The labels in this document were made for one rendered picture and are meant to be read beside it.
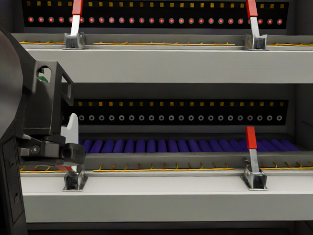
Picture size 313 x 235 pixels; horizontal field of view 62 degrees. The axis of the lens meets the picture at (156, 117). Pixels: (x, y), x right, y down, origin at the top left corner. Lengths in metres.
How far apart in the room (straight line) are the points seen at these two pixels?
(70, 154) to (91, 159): 0.20
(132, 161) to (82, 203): 0.10
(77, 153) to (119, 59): 0.17
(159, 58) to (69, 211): 0.25
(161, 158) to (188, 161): 0.05
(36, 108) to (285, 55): 0.33
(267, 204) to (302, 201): 0.05
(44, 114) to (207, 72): 0.24
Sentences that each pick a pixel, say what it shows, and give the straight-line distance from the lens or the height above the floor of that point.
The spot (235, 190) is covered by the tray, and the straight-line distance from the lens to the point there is 0.41.
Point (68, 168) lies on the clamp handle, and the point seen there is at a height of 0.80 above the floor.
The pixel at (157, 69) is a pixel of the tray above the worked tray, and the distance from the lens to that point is 0.38.
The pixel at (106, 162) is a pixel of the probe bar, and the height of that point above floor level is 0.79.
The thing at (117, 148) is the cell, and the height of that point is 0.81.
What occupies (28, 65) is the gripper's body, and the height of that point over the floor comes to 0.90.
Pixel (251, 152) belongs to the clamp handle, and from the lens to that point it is 0.42.
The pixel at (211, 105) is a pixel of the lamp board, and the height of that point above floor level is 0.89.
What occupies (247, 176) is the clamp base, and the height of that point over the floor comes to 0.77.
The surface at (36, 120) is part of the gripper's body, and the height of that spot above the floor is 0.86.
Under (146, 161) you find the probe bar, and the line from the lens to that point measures 0.44.
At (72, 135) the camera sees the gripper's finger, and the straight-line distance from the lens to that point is 0.31.
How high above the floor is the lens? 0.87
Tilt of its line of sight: level
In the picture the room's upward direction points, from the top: straight up
